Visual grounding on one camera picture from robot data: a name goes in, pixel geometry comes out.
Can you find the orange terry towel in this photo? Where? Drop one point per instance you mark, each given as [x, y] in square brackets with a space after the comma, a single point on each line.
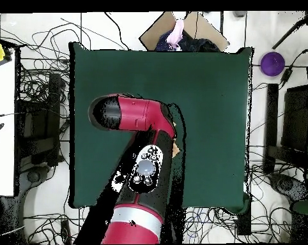
[175, 149]

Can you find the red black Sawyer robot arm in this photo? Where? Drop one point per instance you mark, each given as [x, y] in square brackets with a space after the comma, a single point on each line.
[138, 114]

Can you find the dark green table cloth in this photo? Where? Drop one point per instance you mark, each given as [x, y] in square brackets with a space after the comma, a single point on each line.
[210, 114]

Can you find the dark blue clothing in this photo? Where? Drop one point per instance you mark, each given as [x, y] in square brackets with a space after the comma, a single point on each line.
[200, 46]

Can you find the brown cardboard box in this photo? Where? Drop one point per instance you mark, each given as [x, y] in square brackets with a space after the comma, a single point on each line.
[154, 33]

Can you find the pink cloth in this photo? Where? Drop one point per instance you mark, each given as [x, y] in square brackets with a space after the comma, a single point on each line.
[177, 33]

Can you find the black equipment stand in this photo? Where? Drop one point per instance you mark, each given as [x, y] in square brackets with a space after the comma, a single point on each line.
[54, 102]
[272, 114]

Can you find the purple bowl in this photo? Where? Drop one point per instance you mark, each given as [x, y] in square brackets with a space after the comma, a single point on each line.
[272, 63]

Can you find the dark grey floor base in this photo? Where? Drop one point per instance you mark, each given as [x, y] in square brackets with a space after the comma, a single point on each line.
[287, 185]

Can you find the black power adapter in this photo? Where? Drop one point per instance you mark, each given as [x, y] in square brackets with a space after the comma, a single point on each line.
[287, 74]

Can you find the white side table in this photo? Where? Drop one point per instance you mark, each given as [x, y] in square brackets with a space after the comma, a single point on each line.
[2, 153]

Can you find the black tripod rod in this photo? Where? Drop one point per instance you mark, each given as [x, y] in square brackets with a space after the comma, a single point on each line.
[289, 33]

